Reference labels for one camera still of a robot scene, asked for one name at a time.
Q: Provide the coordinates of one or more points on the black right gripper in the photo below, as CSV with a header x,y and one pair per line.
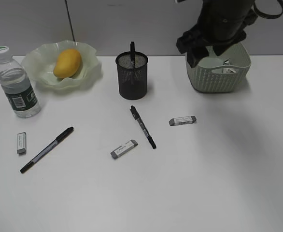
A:
x,y
221,24

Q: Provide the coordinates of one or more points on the yellow mango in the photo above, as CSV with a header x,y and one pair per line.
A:
x,y
67,64

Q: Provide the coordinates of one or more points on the pale green plastic basket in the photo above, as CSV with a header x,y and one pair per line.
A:
x,y
205,77

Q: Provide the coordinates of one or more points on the waste paper ball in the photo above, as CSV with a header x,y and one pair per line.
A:
x,y
227,62

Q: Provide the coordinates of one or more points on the black marker pen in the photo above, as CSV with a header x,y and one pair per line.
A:
x,y
137,117
47,149
132,59

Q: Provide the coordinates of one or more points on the pale green wavy glass plate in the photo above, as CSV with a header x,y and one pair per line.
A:
x,y
39,65

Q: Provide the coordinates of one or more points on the grey white eraser middle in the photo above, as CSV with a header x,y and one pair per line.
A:
x,y
124,148

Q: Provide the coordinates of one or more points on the black mesh pen holder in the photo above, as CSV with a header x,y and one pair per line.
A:
x,y
126,89

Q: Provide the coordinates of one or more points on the grey white eraser right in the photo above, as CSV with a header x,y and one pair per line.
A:
x,y
182,120

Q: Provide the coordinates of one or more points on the grey white eraser left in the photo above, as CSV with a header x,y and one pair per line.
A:
x,y
21,143

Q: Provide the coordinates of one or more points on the clear water bottle green label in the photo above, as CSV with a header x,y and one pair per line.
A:
x,y
17,86

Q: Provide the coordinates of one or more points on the grey white eraser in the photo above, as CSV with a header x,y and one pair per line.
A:
x,y
21,143
182,120
124,148

